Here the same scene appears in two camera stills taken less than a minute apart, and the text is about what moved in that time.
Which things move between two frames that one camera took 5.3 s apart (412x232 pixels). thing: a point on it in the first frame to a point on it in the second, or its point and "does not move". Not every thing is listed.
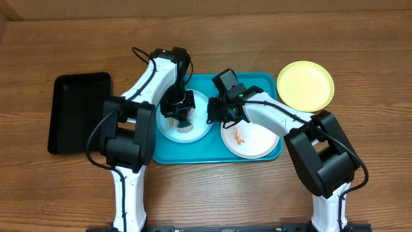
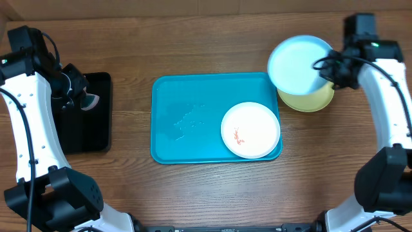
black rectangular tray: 78,107 does not move
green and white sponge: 185,127 to 88,100
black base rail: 297,227 does not move
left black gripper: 177,113 to 82,82
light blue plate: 198,116 to 291,61
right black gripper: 217,115 to 329,73
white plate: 248,140 does not move
